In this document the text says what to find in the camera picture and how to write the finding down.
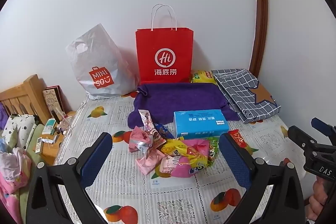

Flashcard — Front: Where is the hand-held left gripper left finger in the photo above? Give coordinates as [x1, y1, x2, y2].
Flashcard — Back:
[26, 132, 113, 224]

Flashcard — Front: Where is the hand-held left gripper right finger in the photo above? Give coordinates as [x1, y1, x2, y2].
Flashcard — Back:
[218, 133, 306, 224]

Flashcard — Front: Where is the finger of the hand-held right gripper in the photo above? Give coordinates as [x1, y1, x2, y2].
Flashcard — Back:
[287, 126, 336, 159]
[311, 117, 336, 139]

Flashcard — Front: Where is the green snack packet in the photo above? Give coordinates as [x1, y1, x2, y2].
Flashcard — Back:
[207, 136, 221, 168]

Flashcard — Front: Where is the pink yellow snack bag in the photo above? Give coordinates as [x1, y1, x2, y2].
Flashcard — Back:
[171, 138, 210, 178]

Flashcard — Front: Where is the pink cartoon snack packet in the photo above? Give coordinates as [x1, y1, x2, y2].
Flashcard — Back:
[138, 109, 168, 148]

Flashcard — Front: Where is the yellow snack packet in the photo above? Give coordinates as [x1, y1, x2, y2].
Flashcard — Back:
[160, 136, 184, 156]

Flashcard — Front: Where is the dark blue snack packet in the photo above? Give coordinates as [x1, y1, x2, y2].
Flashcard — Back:
[154, 123, 172, 139]

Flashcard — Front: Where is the person's right hand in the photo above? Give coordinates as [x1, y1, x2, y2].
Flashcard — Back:
[307, 178, 326, 222]

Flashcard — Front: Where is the red snack packet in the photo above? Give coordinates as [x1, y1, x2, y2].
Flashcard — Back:
[228, 130, 248, 148]

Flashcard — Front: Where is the wooden bedside table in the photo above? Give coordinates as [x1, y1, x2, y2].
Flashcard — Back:
[42, 111, 76, 167]

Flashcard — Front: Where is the blue tissue box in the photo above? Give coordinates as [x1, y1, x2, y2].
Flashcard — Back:
[173, 109, 229, 139]

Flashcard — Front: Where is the small pink white snack packet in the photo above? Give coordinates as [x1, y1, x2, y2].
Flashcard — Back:
[157, 156, 181, 177]

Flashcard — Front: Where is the grey checked cloth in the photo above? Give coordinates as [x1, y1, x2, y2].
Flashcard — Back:
[211, 69, 281, 123]

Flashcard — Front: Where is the brown patterned book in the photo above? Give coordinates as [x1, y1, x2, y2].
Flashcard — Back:
[43, 85, 65, 119]

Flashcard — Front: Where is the white floral pillow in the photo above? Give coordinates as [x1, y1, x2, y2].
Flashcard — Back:
[5, 114, 37, 148]

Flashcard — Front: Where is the purple towel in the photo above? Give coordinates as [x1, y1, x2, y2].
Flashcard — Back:
[128, 83, 240, 128]

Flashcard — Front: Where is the pink printed cloth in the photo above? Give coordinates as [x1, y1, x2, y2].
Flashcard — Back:
[0, 148, 32, 224]

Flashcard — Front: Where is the yellow potato chip bag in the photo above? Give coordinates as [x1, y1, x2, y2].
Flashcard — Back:
[189, 70, 218, 84]

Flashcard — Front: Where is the wooden headboard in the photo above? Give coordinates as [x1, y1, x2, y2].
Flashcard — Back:
[0, 74, 51, 125]

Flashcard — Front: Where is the white plastic bag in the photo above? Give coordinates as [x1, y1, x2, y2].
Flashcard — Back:
[65, 23, 139, 101]

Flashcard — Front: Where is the red paper bag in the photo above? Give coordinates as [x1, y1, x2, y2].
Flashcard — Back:
[135, 4, 195, 84]

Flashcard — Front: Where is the brown wooden door frame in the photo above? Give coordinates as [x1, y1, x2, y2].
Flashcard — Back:
[249, 0, 269, 77]

